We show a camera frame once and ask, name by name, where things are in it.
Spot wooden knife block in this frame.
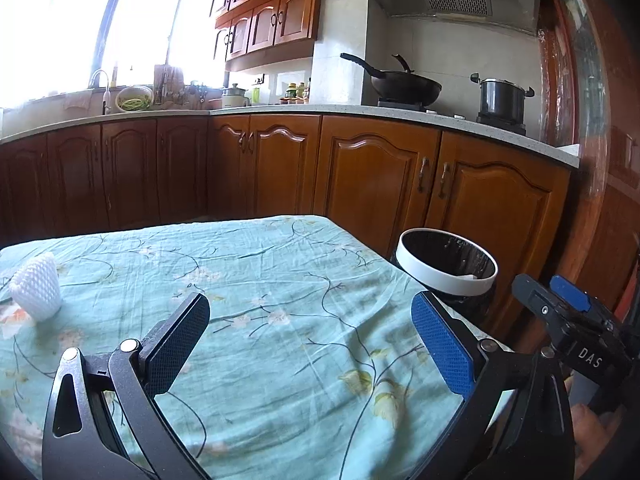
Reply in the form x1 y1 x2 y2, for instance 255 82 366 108
153 64 174 107

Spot speckled white kitchen countertop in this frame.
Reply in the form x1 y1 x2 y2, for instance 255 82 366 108
0 103 582 170

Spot floral light green tablecloth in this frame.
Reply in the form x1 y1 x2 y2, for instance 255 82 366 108
0 215 516 480

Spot white rimmed trash bin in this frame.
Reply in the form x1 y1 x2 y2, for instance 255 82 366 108
391 228 499 328

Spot white foam fruit net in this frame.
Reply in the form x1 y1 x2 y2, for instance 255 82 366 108
9 252 62 322

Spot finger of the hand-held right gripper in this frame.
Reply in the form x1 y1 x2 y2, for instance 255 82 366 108
511 274 628 382
550 274 626 333

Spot steel cooking pot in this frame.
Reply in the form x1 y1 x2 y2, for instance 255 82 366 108
470 74 535 123

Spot person's right hand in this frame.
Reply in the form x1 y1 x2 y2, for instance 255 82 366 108
565 379 627 480

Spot colander with green vegetables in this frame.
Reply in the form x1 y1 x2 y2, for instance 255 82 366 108
116 86 153 112

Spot wooden base kitchen cabinets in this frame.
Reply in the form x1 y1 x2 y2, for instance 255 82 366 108
0 112 573 356

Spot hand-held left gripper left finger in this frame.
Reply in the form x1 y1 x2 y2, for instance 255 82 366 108
41 291 211 480

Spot steel kitchen faucet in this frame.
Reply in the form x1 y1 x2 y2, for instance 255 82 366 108
88 69 113 115

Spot kitchen window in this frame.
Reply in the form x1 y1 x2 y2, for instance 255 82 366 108
0 0 227 111

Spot wooden wall kitchen cabinets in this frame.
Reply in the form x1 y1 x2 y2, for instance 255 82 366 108
209 0 375 74

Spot black wok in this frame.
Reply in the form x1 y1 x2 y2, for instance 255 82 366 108
340 52 443 102

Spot wooden door frame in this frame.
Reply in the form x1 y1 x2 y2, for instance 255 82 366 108
537 0 640 361

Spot black gas stove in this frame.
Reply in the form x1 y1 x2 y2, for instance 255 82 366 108
376 97 529 137

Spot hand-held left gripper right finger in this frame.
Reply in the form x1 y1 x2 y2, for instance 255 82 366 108
411 291 576 480

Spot white rice cooker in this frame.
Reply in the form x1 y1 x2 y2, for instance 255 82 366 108
221 83 249 109

